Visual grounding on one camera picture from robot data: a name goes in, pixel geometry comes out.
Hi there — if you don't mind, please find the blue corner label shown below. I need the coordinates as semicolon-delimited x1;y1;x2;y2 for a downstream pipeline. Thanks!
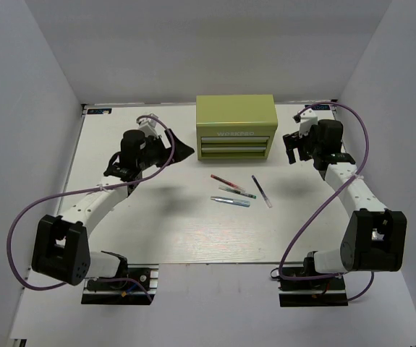
87;108;112;115
305;104;331;111

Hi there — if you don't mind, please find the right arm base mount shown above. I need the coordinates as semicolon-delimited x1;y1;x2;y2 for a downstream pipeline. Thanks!
270;267;348;308

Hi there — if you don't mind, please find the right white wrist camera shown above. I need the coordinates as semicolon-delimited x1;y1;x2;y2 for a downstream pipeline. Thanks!
293;108;318;137

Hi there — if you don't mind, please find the blue utility knife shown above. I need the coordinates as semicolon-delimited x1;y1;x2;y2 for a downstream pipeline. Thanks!
211;196;250;207

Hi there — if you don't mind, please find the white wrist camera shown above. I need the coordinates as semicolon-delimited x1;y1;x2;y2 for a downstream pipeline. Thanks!
137;113;158;138
293;108;318;137

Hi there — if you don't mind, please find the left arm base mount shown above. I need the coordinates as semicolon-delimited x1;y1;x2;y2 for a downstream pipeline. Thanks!
81;265;159;306

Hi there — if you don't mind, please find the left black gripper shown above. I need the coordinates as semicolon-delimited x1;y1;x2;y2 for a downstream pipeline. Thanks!
137;129;195;171

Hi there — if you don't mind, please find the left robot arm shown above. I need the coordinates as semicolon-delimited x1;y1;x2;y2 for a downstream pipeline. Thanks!
31;130;195;288

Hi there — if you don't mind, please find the left blue corner label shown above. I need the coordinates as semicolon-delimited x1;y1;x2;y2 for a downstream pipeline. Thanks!
87;108;112;115

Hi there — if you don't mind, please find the green gel pen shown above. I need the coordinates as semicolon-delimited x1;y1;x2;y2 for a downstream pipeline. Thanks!
218;185;257;200

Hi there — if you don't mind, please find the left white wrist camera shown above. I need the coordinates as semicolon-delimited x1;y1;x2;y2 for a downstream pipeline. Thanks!
137;113;158;138

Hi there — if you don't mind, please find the red gel pen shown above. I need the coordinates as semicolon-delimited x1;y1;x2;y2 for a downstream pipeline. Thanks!
211;174;242;189

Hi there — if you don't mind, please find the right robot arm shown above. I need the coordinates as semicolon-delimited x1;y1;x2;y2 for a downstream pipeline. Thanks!
283;117;407;288

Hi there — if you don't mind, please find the green metal drawer toolbox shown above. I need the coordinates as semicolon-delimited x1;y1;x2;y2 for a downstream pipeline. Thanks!
196;95;278;160

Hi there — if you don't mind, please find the right blue corner label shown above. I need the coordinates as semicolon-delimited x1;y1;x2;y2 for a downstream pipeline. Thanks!
305;104;331;111

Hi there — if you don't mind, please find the purple gel pen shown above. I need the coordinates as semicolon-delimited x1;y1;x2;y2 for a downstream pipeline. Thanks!
251;175;273;208

